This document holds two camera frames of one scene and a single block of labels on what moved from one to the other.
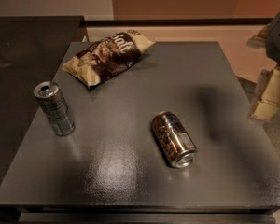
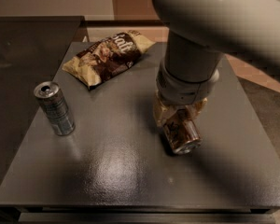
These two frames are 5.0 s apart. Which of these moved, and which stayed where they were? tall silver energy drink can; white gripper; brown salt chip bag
Moved: white gripper
Stayed: brown salt chip bag; tall silver energy drink can
